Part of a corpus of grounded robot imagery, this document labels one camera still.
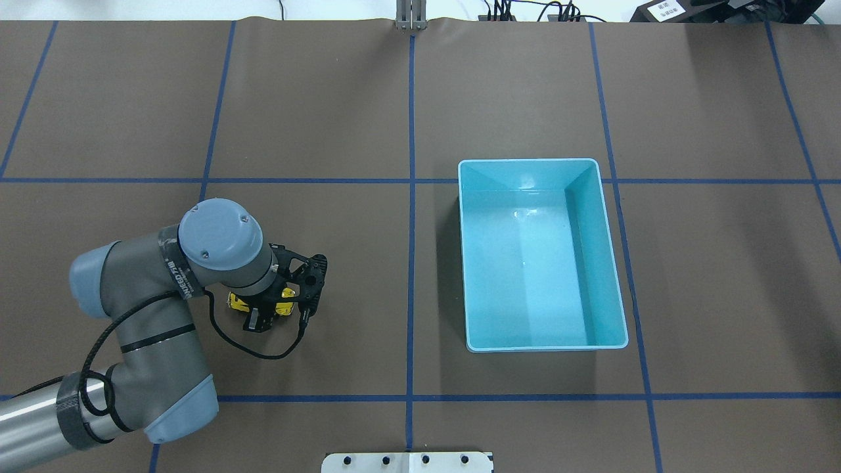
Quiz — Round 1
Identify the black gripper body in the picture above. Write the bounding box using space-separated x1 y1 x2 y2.
243 244 309 315

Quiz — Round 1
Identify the yellow beetle toy car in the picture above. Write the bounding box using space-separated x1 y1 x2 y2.
227 288 296 317

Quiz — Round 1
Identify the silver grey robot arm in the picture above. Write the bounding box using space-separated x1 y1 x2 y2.
1 198 328 472

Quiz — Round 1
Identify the teal plastic bin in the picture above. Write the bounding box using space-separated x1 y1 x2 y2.
459 158 629 353

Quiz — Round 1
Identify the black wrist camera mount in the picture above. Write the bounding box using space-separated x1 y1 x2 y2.
291 254 328 319

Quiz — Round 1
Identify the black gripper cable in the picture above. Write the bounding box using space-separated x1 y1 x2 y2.
205 289 309 361

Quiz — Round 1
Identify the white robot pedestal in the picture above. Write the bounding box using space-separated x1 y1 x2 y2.
321 451 495 472

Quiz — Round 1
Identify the aluminium frame post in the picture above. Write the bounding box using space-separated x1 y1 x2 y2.
394 0 428 31

